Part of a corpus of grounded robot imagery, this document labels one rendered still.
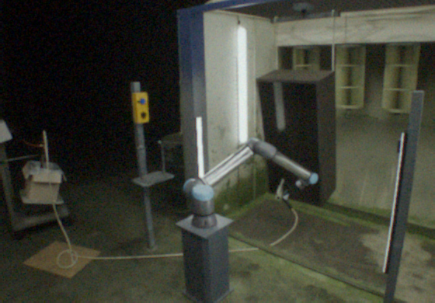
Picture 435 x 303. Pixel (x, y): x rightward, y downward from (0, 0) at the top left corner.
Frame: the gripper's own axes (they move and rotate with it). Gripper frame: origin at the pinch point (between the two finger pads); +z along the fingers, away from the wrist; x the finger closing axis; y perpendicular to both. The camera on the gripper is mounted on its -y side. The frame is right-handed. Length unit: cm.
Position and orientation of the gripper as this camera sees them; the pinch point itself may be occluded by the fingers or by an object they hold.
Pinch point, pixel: (280, 196)
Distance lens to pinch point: 309.2
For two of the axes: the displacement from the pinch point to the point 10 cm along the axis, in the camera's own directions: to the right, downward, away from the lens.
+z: -7.1, 6.0, 3.6
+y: 6.5, 7.6, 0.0
